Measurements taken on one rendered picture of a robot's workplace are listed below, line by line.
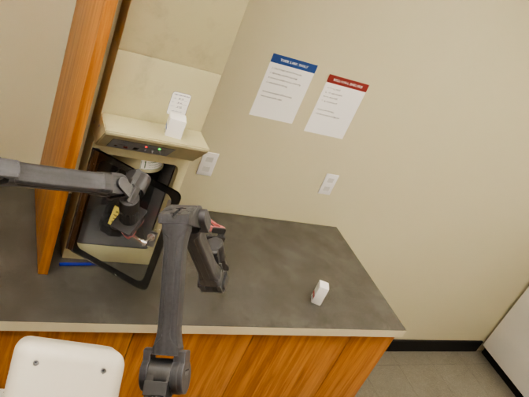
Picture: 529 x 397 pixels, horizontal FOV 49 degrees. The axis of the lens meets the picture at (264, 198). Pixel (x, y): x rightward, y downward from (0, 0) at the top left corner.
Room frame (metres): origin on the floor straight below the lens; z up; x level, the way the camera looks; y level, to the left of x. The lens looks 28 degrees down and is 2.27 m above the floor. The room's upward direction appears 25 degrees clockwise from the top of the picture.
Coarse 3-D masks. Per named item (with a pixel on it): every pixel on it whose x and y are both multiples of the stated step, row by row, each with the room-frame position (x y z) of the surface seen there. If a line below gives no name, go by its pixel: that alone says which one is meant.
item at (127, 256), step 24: (96, 168) 1.51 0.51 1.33; (120, 168) 1.50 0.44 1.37; (168, 192) 1.48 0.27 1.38; (96, 216) 1.51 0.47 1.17; (144, 216) 1.49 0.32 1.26; (96, 240) 1.50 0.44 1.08; (120, 240) 1.49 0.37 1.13; (96, 264) 1.50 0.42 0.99; (120, 264) 1.49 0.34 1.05; (144, 264) 1.48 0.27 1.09; (144, 288) 1.48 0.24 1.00
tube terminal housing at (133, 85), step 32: (128, 64) 1.54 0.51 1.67; (160, 64) 1.59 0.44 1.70; (128, 96) 1.56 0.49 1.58; (160, 96) 1.60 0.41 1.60; (192, 96) 1.66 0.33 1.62; (96, 128) 1.52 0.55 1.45; (192, 128) 1.68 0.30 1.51; (160, 160) 1.64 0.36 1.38; (64, 224) 1.61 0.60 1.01; (64, 256) 1.52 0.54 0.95
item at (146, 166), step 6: (114, 156) 1.64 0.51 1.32; (126, 162) 1.62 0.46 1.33; (132, 162) 1.62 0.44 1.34; (138, 162) 1.63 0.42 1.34; (144, 162) 1.64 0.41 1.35; (150, 162) 1.65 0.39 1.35; (156, 162) 1.67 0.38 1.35; (138, 168) 1.62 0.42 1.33; (144, 168) 1.63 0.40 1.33; (150, 168) 1.65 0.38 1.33; (156, 168) 1.67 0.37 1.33
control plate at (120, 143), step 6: (108, 144) 1.50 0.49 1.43; (114, 144) 1.50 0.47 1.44; (120, 144) 1.50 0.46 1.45; (126, 144) 1.51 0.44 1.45; (132, 144) 1.51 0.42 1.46; (138, 144) 1.51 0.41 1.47; (144, 144) 1.51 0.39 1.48; (138, 150) 1.56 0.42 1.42; (150, 150) 1.56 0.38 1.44; (156, 150) 1.56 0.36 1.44; (162, 150) 1.57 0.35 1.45; (168, 150) 1.57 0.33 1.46
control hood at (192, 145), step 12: (108, 120) 1.49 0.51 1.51; (120, 120) 1.52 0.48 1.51; (132, 120) 1.56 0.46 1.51; (96, 132) 1.51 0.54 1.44; (108, 132) 1.43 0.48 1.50; (120, 132) 1.45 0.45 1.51; (132, 132) 1.48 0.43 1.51; (144, 132) 1.51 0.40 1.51; (156, 132) 1.55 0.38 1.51; (192, 132) 1.65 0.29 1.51; (96, 144) 1.50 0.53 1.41; (156, 144) 1.52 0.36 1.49; (168, 144) 1.53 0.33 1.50; (180, 144) 1.55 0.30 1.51; (192, 144) 1.58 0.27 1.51; (204, 144) 1.61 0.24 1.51; (168, 156) 1.62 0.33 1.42; (180, 156) 1.62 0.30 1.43; (192, 156) 1.62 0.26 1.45
